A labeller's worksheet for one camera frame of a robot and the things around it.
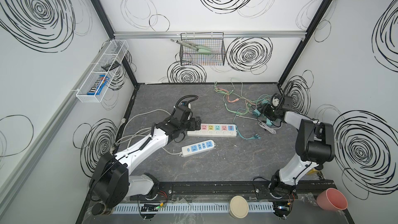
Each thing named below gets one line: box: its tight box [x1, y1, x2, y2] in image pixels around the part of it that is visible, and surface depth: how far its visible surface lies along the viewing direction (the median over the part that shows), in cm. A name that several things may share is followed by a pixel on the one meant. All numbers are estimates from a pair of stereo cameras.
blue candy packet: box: [87, 74, 110, 96], surface depth 72 cm
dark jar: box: [91, 202, 114, 216], surface depth 64 cm
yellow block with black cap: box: [305, 164, 324, 175], surface depth 74 cm
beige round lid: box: [229, 195, 250, 219], surface depth 66 cm
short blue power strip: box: [181, 139, 217, 158], surface depth 87 cm
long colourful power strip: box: [186, 123, 238, 138], surface depth 93 cm
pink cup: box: [316, 187, 348, 212], surface depth 64 cm
